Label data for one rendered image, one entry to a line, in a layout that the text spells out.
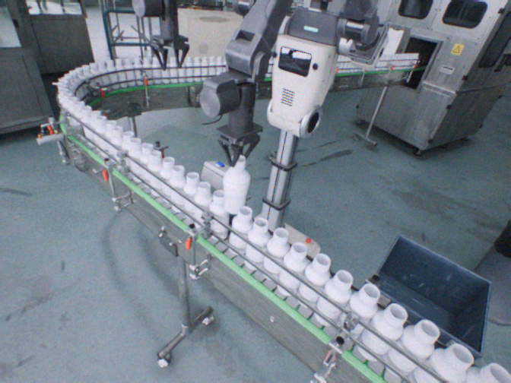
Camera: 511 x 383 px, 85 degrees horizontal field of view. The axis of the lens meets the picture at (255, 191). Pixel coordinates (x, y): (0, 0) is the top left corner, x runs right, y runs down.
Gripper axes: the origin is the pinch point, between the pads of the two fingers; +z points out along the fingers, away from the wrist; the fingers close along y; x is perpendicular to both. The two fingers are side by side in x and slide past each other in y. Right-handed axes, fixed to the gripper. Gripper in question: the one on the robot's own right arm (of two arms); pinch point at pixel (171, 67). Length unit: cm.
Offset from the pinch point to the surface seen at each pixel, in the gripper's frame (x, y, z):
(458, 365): 103, 18, 24
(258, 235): 56, 17, 26
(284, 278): 67, 19, 33
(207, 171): 21.1, 3.0, 30.1
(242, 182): 47, 16, 14
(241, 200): 47, 15, 21
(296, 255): 68, 18, 24
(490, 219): 151, -264, 140
